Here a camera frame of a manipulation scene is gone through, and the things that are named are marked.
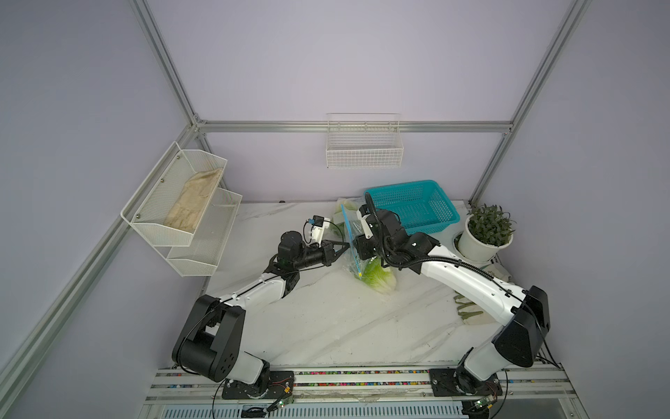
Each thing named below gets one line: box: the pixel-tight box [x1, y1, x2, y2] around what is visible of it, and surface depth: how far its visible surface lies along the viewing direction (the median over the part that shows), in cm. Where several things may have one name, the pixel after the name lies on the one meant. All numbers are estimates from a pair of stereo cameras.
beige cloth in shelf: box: [163, 167, 224, 234], surface depth 80 cm
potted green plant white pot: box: [457, 203, 518, 262], surface depth 92 cm
